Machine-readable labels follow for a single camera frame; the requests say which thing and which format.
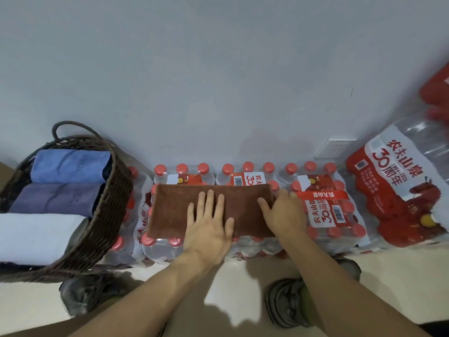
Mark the person's right hand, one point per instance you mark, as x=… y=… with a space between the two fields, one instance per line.
x=287 y=214

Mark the person's left hand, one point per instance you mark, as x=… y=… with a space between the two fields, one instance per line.
x=207 y=238

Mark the brown towel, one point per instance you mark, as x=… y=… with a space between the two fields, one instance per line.
x=168 y=210

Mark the dark brown wicker basket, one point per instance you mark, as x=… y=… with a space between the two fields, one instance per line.
x=105 y=221

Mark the light blue towel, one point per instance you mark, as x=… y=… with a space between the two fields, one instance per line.
x=70 y=166

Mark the dark grey towel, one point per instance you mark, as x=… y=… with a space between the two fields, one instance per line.
x=52 y=200

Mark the cream towel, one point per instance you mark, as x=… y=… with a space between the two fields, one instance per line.
x=38 y=238

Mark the person's right forearm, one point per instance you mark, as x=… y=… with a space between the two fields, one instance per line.
x=350 y=291

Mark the person's left forearm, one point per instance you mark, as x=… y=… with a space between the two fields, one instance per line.
x=140 y=298

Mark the person's right grey shoe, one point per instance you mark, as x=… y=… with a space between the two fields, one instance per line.
x=284 y=305

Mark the person's grey shoe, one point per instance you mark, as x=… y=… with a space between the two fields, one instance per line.
x=87 y=291
x=284 y=305

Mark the person's left grey shoe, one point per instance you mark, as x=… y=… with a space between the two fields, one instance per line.
x=87 y=291

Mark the white wall socket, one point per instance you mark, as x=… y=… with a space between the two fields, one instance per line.
x=335 y=148

